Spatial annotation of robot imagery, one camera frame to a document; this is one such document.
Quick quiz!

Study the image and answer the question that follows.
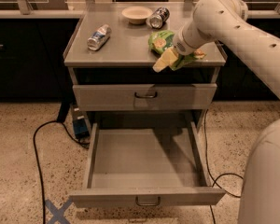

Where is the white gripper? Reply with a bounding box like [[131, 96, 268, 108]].
[[153, 22, 215, 73]]

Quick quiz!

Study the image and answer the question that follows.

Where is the green rice chip bag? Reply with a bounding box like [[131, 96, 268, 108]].
[[148, 30, 206, 71]]

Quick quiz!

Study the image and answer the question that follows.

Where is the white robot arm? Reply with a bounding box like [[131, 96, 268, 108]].
[[153, 0, 280, 224]]

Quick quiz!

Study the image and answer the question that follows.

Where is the closed grey upper drawer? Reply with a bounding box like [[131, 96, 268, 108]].
[[73, 83, 217, 111]]

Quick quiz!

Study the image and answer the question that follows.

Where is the grey drawer cabinet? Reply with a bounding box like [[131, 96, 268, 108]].
[[64, 3, 226, 129]]

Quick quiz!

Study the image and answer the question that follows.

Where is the open grey middle drawer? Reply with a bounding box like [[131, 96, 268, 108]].
[[70, 123, 226, 208]]

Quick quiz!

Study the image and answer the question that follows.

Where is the dark soda can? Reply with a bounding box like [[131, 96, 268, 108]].
[[147, 7, 170, 29]]

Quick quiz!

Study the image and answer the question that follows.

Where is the beige bowl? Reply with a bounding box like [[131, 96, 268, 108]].
[[121, 7, 152, 25]]

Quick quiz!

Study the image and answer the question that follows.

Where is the blue power box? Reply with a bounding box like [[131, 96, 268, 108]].
[[71, 105, 90, 139]]

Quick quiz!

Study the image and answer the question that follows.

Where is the blue tape cross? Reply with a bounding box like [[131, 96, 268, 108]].
[[46, 200, 72, 224]]

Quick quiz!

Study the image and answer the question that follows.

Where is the black cable right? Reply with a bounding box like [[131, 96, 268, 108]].
[[203, 109, 245, 224]]

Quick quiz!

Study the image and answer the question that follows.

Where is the black cable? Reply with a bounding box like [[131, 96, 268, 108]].
[[203, 109, 245, 224], [32, 119, 91, 224]]

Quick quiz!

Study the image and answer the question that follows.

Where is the black cable left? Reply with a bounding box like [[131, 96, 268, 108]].
[[32, 119, 91, 224]]

